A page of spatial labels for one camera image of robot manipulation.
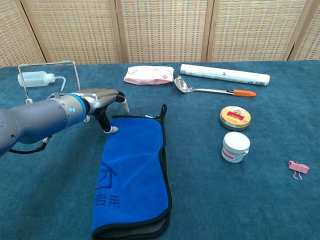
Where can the white paper roll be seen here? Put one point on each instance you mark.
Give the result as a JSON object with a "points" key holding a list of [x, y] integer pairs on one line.
{"points": [[225, 74]]}

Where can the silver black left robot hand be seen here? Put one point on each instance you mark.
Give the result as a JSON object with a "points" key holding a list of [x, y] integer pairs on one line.
{"points": [[100, 97]]}

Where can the pink binder clip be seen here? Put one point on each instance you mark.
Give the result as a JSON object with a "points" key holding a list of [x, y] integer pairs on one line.
{"points": [[298, 168]]}

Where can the white plastic jar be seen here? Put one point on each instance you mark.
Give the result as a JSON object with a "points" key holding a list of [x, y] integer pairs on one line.
{"points": [[235, 145]]}

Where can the blue grey towel black trim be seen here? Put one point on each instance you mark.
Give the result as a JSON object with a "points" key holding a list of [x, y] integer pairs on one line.
{"points": [[130, 162]]}

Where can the pink white tissue pack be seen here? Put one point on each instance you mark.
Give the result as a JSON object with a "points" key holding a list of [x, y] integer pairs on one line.
{"points": [[147, 75]]}

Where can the round yellow red tin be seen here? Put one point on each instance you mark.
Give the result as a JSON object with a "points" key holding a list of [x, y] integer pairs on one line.
{"points": [[235, 116]]}

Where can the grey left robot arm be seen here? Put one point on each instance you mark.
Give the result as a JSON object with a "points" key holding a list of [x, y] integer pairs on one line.
{"points": [[37, 117]]}

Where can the translucent plastic wash bottle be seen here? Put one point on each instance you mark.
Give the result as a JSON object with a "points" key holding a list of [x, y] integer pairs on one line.
{"points": [[35, 78]]}

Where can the woven rattan folding screen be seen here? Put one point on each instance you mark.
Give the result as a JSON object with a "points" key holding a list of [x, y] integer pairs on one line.
{"points": [[162, 30]]}

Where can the blue carpet table cover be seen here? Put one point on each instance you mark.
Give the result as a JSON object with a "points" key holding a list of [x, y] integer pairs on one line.
{"points": [[225, 200]]}

